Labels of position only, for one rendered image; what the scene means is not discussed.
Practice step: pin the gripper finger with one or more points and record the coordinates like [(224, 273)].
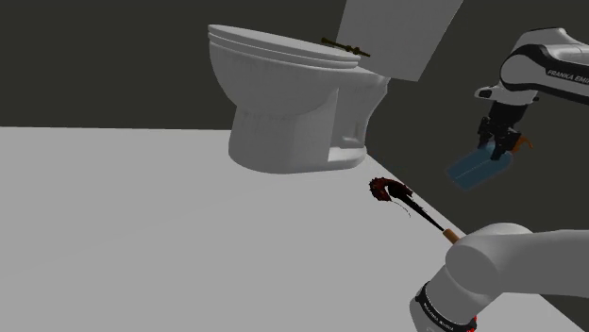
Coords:
[(483, 134), (502, 146)]

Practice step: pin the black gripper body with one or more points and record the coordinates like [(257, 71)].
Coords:
[(506, 115)]

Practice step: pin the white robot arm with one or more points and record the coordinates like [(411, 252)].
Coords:
[(501, 262)]

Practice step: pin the blue bottle with orange nozzle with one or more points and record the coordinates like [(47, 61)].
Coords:
[(474, 169)]

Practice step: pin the thin dark brown stick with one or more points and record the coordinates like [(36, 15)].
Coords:
[(346, 47)]

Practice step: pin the white toilet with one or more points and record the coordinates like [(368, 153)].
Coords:
[(280, 101)]

